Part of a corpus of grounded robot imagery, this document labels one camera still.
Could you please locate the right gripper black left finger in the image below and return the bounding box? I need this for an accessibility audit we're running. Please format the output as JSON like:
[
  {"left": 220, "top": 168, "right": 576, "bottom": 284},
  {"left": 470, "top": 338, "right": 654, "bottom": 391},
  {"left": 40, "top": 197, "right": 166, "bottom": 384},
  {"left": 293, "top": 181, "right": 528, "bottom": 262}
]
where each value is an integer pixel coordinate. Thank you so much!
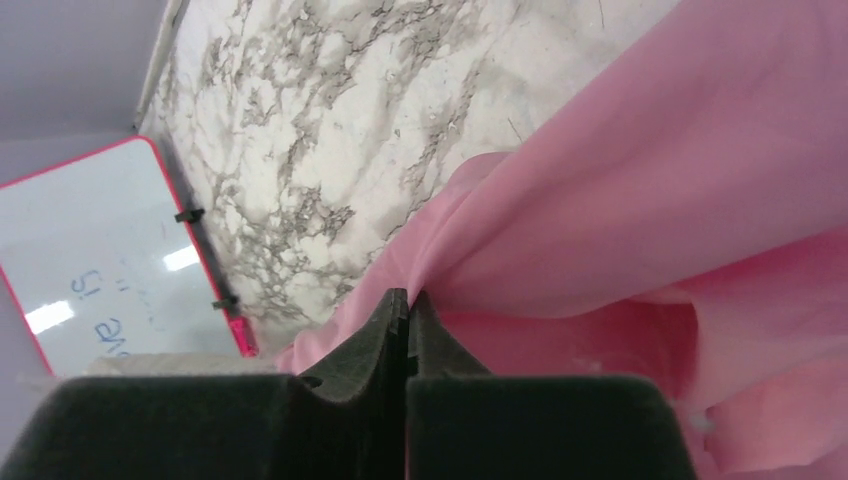
[{"left": 1, "top": 289, "right": 409, "bottom": 479}]

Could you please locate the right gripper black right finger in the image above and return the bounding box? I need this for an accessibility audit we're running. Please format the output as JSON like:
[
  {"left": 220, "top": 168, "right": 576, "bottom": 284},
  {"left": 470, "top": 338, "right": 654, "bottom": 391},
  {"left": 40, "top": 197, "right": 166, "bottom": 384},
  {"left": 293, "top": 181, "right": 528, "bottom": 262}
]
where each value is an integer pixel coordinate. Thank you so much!
[{"left": 406, "top": 294, "right": 696, "bottom": 480}]

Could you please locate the pink floral pillowcase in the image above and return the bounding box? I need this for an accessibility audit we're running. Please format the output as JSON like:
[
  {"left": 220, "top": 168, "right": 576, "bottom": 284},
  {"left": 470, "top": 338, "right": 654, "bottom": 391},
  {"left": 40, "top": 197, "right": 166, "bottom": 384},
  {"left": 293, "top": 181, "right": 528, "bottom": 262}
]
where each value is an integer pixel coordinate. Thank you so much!
[{"left": 276, "top": 1, "right": 847, "bottom": 479}]

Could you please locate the white pillow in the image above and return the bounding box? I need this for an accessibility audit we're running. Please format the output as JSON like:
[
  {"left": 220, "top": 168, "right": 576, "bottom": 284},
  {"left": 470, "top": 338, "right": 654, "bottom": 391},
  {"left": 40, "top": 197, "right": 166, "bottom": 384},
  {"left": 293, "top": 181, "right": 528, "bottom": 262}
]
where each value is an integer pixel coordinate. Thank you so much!
[{"left": 83, "top": 353, "right": 277, "bottom": 377}]

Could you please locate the pink framed whiteboard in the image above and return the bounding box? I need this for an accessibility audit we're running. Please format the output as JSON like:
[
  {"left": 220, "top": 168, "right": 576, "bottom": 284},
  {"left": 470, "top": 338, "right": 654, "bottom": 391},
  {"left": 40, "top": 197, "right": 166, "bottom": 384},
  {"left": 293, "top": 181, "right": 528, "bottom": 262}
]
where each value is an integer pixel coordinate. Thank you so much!
[{"left": 1, "top": 136, "right": 253, "bottom": 377}]

